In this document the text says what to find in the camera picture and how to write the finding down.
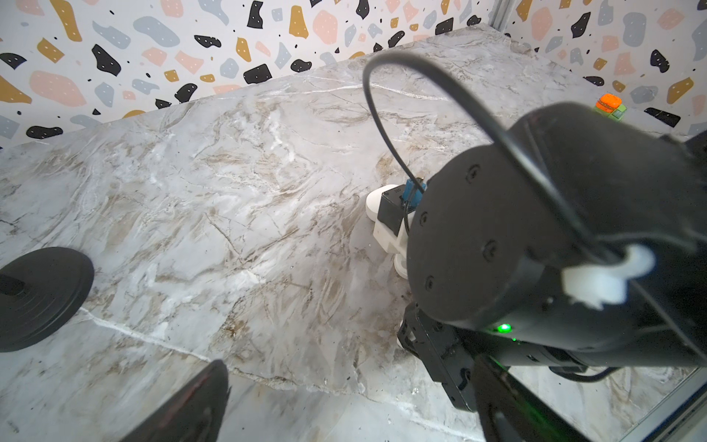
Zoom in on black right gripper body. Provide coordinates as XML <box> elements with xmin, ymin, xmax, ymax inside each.
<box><xmin>397</xmin><ymin>302</ymin><xmax>497</xmax><ymax>412</ymax></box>

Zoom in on orange green small cube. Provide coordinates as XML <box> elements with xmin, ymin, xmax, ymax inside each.
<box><xmin>594</xmin><ymin>93</ymin><xmax>627</xmax><ymax>122</ymax></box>

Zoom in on aluminium corner frame post right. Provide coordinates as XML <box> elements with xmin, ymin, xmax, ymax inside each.
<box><xmin>488</xmin><ymin>0</ymin><xmax>519</xmax><ymax>31</ymax></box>

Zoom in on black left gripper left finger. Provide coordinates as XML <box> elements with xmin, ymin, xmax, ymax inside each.
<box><xmin>122</xmin><ymin>359</ymin><xmax>230</xmax><ymax>442</ymax></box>

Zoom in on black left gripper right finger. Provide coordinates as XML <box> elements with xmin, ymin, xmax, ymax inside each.
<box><xmin>471</xmin><ymin>355</ymin><xmax>587</xmax><ymax>442</ymax></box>

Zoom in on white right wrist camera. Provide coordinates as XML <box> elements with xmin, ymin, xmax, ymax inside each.
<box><xmin>366</xmin><ymin>180</ymin><xmax>423</xmax><ymax>279</ymax></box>

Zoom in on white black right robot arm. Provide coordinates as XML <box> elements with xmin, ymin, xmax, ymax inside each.
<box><xmin>399</xmin><ymin>103</ymin><xmax>706</xmax><ymax>412</ymax></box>

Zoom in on black stand with green ball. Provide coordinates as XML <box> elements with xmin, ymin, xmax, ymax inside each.
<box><xmin>1</xmin><ymin>247</ymin><xmax>95</xmax><ymax>353</ymax></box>

